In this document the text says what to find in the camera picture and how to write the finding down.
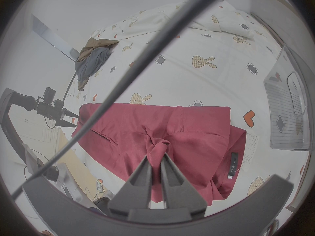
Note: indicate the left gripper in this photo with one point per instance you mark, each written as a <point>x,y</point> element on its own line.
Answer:
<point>49,112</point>

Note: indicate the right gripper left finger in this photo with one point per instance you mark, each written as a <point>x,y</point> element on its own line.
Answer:
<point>137,193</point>

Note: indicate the bed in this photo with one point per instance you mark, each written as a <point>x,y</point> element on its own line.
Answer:
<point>196,82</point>

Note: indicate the white printed quilt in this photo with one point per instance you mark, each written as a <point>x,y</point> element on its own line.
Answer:
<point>152,18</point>

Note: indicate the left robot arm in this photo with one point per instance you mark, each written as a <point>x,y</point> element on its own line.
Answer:
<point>14,99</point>

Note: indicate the grey garment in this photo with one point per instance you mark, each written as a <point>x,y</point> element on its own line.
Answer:
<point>91,63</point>

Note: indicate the white wardrobe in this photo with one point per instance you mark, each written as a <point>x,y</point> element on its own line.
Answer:
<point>37,136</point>

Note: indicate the red shirt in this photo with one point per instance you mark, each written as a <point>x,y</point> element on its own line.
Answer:
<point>196,136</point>

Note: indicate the white power strip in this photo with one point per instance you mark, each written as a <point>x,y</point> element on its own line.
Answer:
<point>99,185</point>

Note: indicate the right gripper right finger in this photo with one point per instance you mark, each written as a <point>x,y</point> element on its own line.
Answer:
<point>179,195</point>

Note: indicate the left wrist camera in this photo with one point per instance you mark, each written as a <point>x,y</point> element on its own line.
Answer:
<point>58,103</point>

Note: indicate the clear plastic box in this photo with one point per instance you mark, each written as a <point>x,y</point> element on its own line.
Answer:
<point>283,117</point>

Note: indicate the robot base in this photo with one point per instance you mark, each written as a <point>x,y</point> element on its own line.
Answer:
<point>78,188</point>

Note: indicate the brown garment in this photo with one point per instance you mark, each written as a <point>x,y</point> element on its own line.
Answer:
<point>96,44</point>

